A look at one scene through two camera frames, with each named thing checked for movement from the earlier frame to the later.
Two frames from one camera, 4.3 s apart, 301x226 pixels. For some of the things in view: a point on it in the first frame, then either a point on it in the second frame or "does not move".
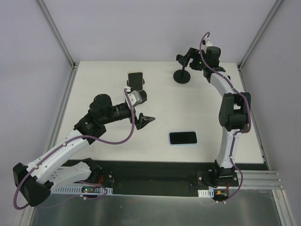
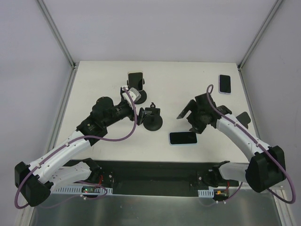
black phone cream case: x=135 y=80 does not move
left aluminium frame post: x=57 y=33 does not move
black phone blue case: x=183 y=138 does not move
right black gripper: x=190 y=57 to x=191 y=112
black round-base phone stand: x=143 y=92 does not move
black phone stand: x=182 y=76 to x=153 y=121
